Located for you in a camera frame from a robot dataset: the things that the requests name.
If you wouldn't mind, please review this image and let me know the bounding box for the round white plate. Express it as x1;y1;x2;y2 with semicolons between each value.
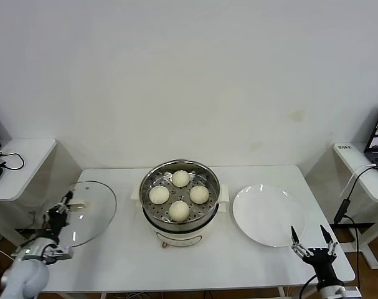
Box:
232;184;307;247

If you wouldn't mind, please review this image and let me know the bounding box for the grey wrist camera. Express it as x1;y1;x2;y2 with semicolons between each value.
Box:
44;244;75;260
339;286;362;299

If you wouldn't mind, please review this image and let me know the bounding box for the black cable with adapter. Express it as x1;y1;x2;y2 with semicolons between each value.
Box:
333;166;378;299

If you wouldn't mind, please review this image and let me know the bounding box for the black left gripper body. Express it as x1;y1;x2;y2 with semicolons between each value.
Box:
45;211;70;239

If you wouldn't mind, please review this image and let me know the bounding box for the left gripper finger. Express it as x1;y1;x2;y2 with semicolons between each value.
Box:
53;189;76;213
64;205;75;227

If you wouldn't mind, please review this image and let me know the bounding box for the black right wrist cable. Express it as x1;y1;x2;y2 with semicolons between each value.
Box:
299;273;318;299

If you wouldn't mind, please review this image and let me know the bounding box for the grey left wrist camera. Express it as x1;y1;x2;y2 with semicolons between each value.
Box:
44;244;75;260

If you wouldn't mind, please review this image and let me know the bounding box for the flat white cable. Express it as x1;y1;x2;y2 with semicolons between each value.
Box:
338;163;378;199

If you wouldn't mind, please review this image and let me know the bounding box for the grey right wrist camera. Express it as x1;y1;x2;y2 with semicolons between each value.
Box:
339;286;362;299

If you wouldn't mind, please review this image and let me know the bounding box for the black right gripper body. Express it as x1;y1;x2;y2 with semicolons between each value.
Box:
302;247;344;289

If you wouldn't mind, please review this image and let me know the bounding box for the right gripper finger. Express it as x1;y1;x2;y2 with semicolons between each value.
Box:
290;226;313;259
319;224;339;258

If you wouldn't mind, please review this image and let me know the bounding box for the perforated steel steamer basket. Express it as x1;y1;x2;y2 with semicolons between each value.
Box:
138;159;221;233

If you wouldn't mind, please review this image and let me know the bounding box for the white floor cable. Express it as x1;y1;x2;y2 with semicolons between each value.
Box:
0;242;18;261

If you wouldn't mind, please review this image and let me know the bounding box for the white side table with label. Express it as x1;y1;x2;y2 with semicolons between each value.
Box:
333;142;378;270

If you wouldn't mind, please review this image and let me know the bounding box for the round glass pot lid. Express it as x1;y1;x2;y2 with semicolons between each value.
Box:
55;179;118;249

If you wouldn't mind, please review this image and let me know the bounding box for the white steamed baozi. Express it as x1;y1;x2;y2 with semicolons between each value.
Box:
168;201;190;222
172;170;191;187
149;186;170;205
189;185;209;204

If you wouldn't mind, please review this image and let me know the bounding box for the thin black looped cable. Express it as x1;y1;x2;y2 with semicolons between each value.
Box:
0;151;24;171

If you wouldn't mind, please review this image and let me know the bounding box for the cream electric cooker pot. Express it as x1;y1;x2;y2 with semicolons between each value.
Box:
130;183;229;250

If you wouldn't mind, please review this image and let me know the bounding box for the white side table with mouse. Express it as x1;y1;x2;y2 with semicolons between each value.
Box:
0;138;57;278

